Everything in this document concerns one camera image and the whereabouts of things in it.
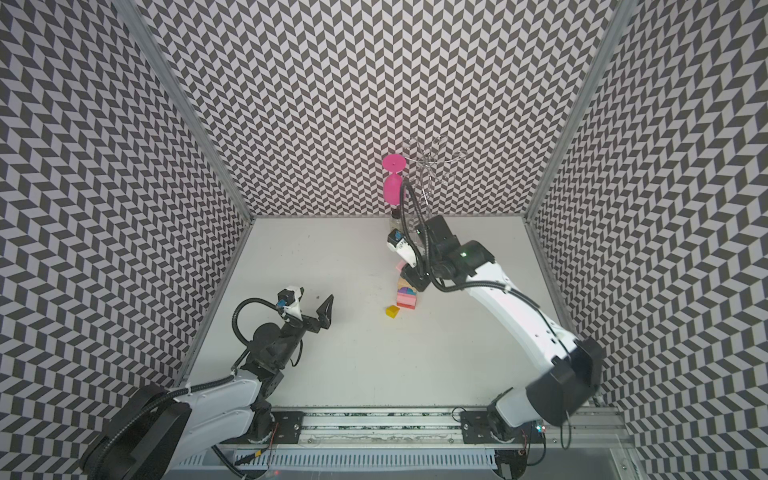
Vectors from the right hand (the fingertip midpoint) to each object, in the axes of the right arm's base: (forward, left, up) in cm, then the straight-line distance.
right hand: (409, 277), depth 76 cm
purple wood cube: (+4, +2, -13) cm, 14 cm away
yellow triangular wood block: (+1, +5, -21) cm, 21 cm away
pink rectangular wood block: (+4, +1, -18) cm, 18 cm away
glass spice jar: (+33, +4, -14) cm, 36 cm away
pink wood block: (+1, +2, +4) cm, 5 cm away
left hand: (0, +25, -8) cm, 26 cm away
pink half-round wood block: (+3, +1, -21) cm, 21 cm away
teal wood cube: (+4, -1, -14) cm, 14 cm away
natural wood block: (+5, +2, -11) cm, 13 cm away
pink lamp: (+35, +4, +4) cm, 35 cm away
